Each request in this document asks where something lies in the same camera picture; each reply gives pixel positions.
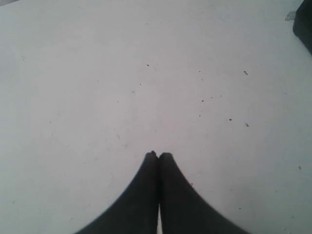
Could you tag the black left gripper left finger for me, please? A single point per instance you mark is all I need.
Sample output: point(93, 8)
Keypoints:
point(136, 210)

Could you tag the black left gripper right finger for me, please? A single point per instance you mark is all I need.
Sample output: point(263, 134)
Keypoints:
point(182, 209)

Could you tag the black metal shelf rack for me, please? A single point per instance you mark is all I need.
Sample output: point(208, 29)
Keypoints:
point(302, 26)

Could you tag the clear tape piece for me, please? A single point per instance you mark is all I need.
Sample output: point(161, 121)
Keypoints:
point(290, 16)

